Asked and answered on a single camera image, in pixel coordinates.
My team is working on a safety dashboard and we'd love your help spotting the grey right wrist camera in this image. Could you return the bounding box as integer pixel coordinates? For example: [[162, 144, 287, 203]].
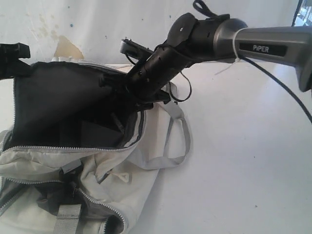
[[120, 39, 154, 60]]

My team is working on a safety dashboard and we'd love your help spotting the white fabric backpack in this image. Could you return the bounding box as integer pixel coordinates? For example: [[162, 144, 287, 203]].
[[0, 58, 191, 234]]

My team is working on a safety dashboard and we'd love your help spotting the white marker with black cap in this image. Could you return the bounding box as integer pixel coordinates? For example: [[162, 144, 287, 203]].
[[111, 113, 125, 134]]

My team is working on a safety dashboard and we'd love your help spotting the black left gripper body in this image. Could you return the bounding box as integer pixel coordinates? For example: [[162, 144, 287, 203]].
[[0, 43, 31, 80]]

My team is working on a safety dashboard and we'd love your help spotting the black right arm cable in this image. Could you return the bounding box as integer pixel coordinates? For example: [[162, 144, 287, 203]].
[[124, 0, 312, 122]]

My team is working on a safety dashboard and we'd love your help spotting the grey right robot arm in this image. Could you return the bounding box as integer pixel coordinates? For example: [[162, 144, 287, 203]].
[[99, 13, 312, 103]]

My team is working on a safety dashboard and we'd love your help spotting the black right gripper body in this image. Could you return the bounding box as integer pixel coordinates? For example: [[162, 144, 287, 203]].
[[126, 13, 201, 98]]

